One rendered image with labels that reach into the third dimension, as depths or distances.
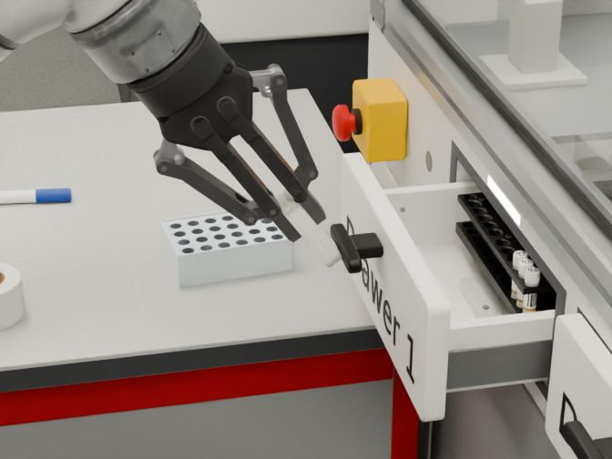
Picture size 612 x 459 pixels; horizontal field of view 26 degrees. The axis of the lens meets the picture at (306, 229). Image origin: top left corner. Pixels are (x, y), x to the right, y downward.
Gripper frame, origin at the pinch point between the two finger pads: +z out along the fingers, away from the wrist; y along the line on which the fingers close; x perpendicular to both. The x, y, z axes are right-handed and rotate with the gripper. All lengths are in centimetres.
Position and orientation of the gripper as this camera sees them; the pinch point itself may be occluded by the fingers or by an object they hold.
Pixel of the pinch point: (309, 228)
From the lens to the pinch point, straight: 111.3
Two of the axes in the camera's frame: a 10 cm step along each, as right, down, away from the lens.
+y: 8.0, -5.9, -1.2
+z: 5.6, 6.7, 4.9
